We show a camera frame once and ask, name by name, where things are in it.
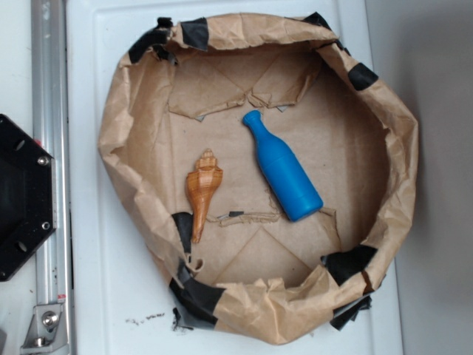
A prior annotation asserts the orange spiral conch shell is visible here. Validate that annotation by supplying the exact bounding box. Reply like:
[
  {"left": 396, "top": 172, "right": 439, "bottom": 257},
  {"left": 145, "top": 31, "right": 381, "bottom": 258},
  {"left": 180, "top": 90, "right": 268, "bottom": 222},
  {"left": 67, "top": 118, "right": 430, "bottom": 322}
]
[{"left": 186, "top": 149, "right": 223, "bottom": 243}]

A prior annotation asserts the white plastic tray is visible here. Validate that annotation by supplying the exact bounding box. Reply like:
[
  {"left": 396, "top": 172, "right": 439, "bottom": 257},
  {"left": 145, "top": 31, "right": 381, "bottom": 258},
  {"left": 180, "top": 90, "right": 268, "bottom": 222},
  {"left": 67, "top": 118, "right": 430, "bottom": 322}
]
[{"left": 66, "top": 1, "right": 403, "bottom": 354}]

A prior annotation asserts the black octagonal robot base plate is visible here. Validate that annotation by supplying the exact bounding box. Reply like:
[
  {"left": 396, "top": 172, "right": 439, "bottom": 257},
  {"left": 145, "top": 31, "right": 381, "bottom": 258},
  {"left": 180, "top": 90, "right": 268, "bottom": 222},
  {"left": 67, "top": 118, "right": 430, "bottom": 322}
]
[{"left": 1, "top": 115, "right": 55, "bottom": 282}]

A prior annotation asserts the brown paper bag enclosure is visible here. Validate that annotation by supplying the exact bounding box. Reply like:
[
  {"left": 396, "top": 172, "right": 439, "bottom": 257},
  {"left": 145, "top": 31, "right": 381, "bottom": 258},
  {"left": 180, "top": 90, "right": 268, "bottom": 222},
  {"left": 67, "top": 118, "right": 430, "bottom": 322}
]
[{"left": 98, "top": 13, "right": 418, "bottom": 345}]

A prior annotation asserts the blue plastic bottle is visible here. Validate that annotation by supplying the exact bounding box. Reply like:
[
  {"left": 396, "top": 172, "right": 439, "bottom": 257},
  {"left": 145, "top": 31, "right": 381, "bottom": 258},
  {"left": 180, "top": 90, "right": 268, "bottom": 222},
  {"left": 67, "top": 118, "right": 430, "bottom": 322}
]
[{"left": 242, "top": 110, "right": 324, "bottom": 222}]

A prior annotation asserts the metal corner bracket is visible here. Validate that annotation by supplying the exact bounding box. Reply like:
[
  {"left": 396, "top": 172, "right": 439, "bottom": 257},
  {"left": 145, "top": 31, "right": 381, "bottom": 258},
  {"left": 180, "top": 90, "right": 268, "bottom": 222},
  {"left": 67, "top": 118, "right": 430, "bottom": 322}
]
[{"left": 20, "top": 303, "right": 69, "bottom": 354}]

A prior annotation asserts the aluminium extrusion rail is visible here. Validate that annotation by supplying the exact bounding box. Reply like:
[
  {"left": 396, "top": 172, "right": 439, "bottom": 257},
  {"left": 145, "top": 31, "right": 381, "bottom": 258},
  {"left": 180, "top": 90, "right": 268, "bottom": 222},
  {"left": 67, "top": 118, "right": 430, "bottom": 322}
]
[{"left": 31, "top": 1, "right": 77, "bottom": 354}]

